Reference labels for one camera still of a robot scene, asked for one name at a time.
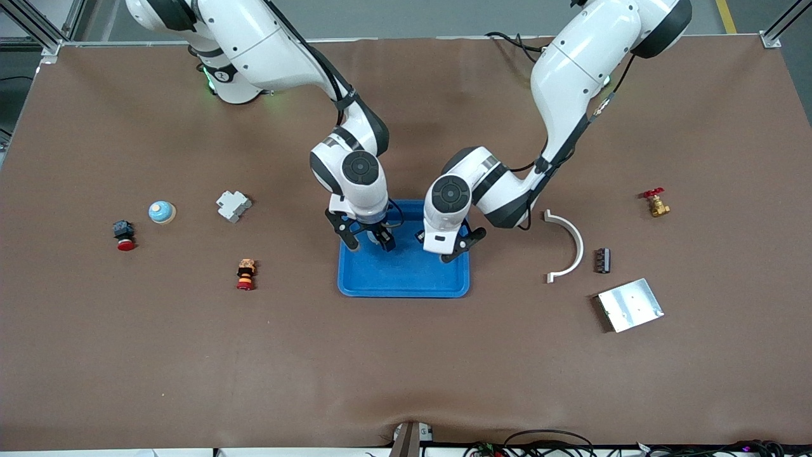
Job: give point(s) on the silver metal plate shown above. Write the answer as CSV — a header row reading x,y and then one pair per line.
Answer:
x,y
631,306

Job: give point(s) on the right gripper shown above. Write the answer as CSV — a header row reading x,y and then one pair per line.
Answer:
x,y
382,236

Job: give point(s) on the red orange button switch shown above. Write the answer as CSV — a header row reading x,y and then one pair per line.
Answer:
x,y
246,273

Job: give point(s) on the white curved plastic bracket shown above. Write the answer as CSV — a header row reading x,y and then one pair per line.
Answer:
x,y
578,244

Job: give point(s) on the brown table cover mat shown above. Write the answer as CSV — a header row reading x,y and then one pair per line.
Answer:
x,y
406,368

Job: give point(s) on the white plastic terminal block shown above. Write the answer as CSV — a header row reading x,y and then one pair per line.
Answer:
x,y
233,206

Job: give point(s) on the electronic module red green connectors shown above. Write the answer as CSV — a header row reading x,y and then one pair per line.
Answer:
x,y
487,450

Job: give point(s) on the black connector block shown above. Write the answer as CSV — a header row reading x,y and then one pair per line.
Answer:
x,y
601,260

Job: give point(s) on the aluminium frame profile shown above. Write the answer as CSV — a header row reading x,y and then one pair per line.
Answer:
x,y
771,39
44,35

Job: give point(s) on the red mushroom button black base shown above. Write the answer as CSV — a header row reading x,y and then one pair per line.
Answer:
x,y
124,233

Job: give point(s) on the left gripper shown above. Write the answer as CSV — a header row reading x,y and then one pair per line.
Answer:
x,y
418,235

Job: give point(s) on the blue plastic tray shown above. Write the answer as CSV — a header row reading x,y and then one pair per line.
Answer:
x,y
406,276

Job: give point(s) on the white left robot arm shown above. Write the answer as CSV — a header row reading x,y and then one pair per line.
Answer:
x,y
571,70

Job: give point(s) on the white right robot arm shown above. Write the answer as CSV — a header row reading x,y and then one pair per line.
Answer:
x,y
254,38

